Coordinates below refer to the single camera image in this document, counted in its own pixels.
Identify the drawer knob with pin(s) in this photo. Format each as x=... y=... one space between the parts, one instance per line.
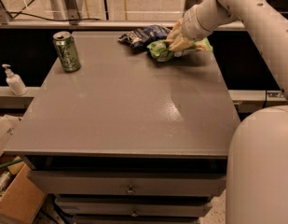
x=130 y=190
x=134 y=214

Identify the grey drawer cabinet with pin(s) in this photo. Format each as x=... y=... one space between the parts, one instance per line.
x=122 y=120

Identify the white pump bottle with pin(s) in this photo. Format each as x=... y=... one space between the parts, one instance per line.
x=14 y=81

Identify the green soda can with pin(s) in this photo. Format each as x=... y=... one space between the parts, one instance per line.
x=65 y=46

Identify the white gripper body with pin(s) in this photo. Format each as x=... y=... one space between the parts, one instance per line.
x=192 y=24

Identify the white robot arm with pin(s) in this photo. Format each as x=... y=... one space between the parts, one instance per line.
x=257 y=166

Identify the green rice chip bag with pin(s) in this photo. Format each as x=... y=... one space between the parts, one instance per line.
x=159 y=50

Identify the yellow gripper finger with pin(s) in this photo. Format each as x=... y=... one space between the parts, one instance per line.
x=185 y=44
x=175 y=35

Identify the cardboard box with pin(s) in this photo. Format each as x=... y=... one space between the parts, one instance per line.
x=21 y=201

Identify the blue chip bag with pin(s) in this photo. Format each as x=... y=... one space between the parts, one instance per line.
x=140 y=38

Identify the top drawer knob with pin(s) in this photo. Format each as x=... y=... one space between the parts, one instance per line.
x=130 y=190

